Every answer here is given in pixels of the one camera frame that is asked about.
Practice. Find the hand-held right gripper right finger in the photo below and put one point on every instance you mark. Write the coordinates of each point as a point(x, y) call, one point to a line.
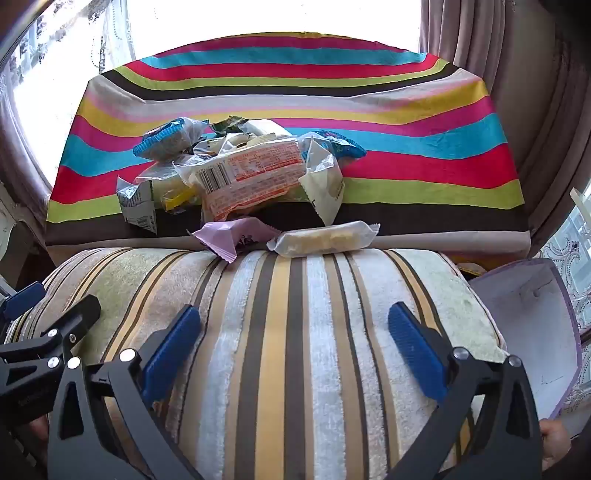
point(415, 355)

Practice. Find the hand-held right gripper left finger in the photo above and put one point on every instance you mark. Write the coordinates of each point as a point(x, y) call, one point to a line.
point(171, 350)

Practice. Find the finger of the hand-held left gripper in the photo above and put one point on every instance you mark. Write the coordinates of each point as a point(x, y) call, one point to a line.
point(74, 318)
point(25, 295)

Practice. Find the pale purple storage box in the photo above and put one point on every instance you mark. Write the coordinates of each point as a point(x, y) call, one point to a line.
point(521, 337)

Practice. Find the yellow-edged clear cake packet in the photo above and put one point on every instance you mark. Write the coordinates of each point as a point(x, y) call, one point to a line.
point(168, 189)

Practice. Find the blue cartoon snack packet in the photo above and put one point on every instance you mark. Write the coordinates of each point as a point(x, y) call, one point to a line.
point(339, 143)

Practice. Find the beige striped towel cover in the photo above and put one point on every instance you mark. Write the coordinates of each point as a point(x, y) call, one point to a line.
point(300, 369)

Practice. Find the pink snack packet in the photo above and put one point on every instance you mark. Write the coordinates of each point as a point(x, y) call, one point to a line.
point(226, 237)

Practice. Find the white green snack packet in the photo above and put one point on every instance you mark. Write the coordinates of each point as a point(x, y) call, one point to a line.
point(325, 184)
point(136, 205)

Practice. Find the long clear cake packet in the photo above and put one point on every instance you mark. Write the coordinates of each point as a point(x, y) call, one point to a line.
point(323, 237)

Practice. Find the patterned lace curtain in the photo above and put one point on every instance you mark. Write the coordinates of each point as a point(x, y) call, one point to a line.
point(572, 258)

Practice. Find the orange label clear packet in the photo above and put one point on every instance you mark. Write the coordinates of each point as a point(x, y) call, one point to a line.
point(249, 177)

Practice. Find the white lace curtain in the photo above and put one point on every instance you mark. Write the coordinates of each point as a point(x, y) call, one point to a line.
point(27, 92)

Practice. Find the blue bread packet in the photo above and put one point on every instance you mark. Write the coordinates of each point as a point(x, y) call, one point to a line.
point(168, 136)

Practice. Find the colourful striped cloth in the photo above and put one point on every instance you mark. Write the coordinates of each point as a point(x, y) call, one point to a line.
point(392, 138)

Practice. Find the dark green candy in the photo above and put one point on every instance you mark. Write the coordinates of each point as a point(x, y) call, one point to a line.
point(228, 123)

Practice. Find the brown curtain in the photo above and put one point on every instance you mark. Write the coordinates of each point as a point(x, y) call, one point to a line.
point(485, 69)

